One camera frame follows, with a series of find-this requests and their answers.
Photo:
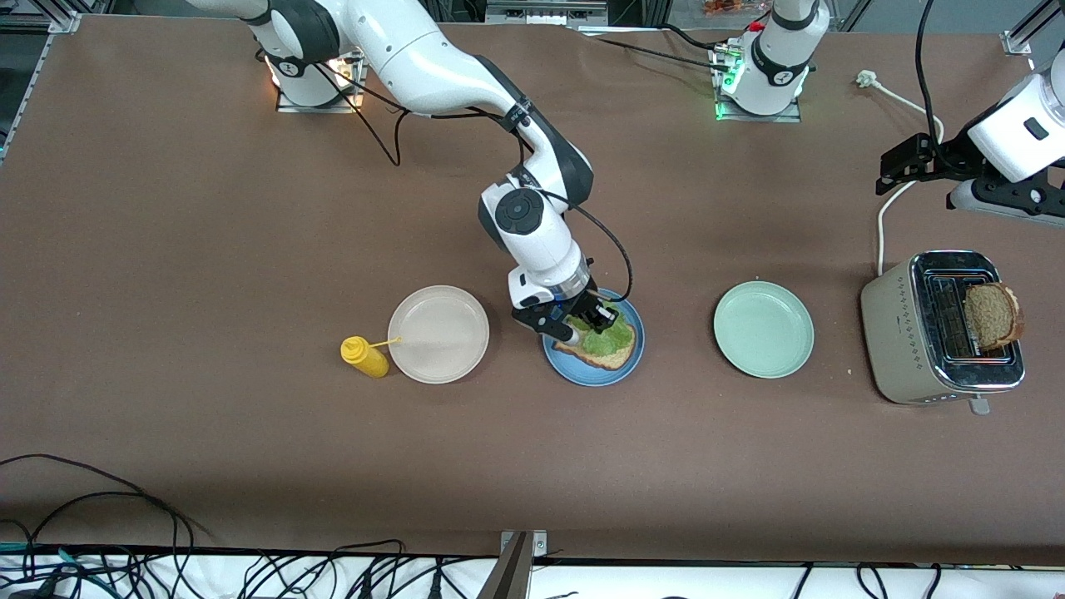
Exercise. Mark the beige chrome toaster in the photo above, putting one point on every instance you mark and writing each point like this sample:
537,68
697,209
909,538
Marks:
899,333

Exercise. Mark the dark metal mount post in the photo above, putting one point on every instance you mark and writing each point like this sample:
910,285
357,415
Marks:
507,578

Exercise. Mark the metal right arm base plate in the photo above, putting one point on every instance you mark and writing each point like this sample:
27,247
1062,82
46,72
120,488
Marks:
320,109

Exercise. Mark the brown bread slice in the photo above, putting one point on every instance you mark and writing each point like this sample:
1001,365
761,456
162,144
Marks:
611,360
994,320

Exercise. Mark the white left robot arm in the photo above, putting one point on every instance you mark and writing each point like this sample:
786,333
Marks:
774,71

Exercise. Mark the beige round plate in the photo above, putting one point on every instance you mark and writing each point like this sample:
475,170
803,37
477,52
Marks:
441,349

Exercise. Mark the yellow squeeze bottle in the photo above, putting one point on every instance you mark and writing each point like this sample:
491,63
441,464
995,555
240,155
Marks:
366,358

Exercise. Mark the blue round plate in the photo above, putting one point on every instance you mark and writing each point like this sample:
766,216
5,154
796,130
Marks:
595,378

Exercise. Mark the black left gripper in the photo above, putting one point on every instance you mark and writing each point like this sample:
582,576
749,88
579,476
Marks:
948,158

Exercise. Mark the orange patterned packet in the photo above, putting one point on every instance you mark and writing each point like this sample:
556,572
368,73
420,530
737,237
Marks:
728,7

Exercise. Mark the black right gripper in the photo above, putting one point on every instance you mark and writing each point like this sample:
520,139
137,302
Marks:
587,306

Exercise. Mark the silver metal bracket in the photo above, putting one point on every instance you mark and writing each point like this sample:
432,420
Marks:
539,542

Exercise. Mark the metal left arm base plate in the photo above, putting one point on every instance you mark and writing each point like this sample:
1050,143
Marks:
757,119

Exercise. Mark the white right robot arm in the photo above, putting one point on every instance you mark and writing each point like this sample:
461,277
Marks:
416,58

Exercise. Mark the aluminium frame profile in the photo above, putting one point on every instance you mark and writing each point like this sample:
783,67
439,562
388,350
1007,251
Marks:
545,12

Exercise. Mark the light green round plate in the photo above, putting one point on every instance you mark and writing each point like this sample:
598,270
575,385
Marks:
764,330

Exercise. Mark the green lettuce leaf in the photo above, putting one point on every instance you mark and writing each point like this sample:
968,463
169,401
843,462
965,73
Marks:
617,339

